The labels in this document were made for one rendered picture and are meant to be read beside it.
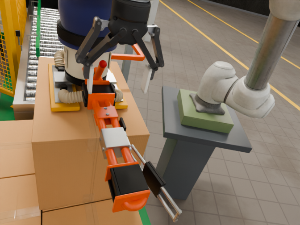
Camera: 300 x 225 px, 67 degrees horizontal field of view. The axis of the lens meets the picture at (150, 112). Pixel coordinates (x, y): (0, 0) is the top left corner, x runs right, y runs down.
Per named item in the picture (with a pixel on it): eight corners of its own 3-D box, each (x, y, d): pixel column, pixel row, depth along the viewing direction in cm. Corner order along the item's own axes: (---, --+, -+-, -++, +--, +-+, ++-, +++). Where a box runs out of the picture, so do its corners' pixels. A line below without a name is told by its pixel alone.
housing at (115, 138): (97, 140, 62) (99, 128, 59) (121, 138, 64) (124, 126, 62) (102, 160, 57) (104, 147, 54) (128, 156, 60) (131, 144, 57)
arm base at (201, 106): (212, 93, 150) (215, 87, 146) (225, 114, 132) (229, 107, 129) (187, 91, 146) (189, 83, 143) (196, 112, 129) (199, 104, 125)
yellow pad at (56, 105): (48, 66, 105) (47, 56, 102) (70, 67, 109) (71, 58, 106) (51, 112, 81) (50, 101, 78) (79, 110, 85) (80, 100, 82)
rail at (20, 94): (30, 14, 307) (29, -1, 296) (34, 14, 309) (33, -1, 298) (16, 127, 144) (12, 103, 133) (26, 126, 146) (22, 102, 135)
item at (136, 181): (104, 179, 52) (106, 165, 49) (134, 174, 55) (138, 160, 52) (112, 213, 46) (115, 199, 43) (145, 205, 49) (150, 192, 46)
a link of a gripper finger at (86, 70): (90, 57, 47) (75, 56, 46) (89, 79, 50) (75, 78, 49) (89, 54, 48) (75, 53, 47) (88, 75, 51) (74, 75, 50)
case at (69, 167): (43, 118, 136) (38, 56, 113) (109, 115, 151) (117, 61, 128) (39, 210, 93) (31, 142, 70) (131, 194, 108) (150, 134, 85)
